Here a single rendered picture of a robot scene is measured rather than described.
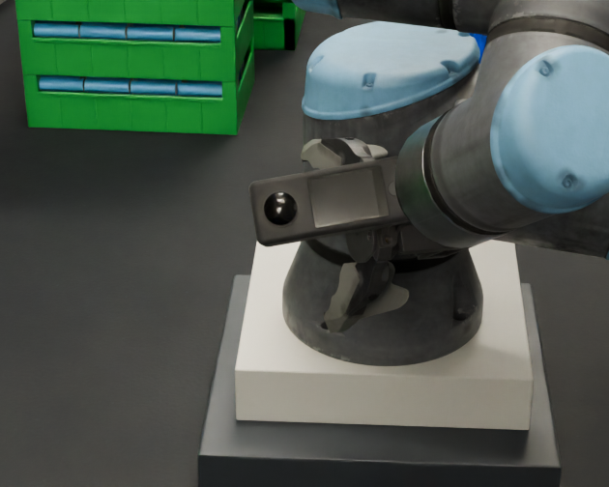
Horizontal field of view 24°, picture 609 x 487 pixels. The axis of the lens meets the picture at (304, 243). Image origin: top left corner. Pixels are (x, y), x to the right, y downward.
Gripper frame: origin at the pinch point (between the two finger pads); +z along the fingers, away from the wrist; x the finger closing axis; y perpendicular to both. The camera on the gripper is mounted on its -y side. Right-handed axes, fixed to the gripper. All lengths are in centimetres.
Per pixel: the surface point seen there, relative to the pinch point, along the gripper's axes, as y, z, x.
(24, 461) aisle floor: -18.6, 30.7, -14.1
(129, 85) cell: 12, 80, 36
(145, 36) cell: 13, 74, 42
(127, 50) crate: 11, 76, 40
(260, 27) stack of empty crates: 40, 97, 50
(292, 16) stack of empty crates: 44, 93, 51
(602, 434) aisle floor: 33.5, 12.5, -19.3
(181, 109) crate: 18, 78, 32
